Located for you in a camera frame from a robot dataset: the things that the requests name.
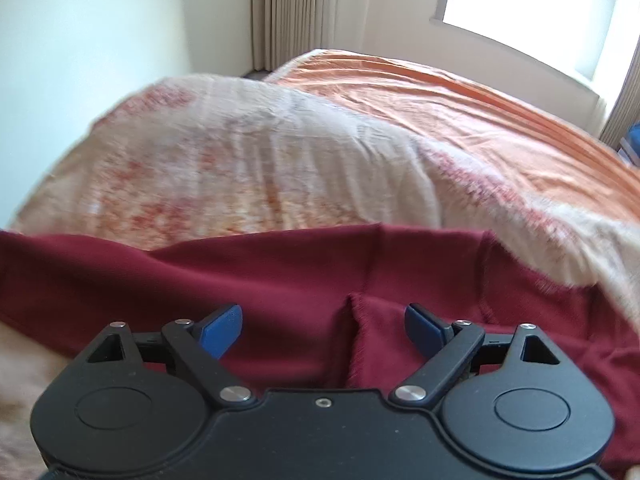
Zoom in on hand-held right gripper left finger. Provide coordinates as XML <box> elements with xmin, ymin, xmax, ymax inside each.
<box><xmin>86</xmin><ymin>303</ymin><xmax>255</xmax><ymax>408</ymax></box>

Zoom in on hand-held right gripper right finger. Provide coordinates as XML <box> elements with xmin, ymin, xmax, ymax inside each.
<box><xmin>389</xmin><ymin>303</ymin><xmax>562</xmax><ymax>408</ymax></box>

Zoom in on maroon shirt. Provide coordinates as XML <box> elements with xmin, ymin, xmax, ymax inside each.
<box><xmin>0</xmin><ymin>224</ymin><xmax>640</xmax><ymax>480</ymax></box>

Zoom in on white orange patterned blanket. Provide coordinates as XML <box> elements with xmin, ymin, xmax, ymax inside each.
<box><xmin>0</xmin><ymin>74</ymin><xmax>640</xmax><ymax>480</ymax></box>

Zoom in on orange bedsheet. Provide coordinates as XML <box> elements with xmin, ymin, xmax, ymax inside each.
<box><xmin>262</xmin><ymin>49</ymin><xmax>640</xmax><ymax>226</ymax></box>

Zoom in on blue item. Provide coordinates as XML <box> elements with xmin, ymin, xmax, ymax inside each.
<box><xmin>617</xmin><ymin>125</ymin><xmax>640</xmax><ymax>166</ymax></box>

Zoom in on beige pleated curtain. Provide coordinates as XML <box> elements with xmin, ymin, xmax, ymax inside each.
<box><xmin>597</xmin><ymin>50</ymin><xmax>640</xmax><ymax>148</ymax></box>
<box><xmin>250</xmin><ymin>0</ymin><xmax>333</xmax><ymax>72</ymax></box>

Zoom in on bright window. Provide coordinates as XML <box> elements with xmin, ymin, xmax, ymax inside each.
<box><xmin>435</xmin><ymin>0</ymin><xmax>640</xmax><ymax>86</ymax></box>

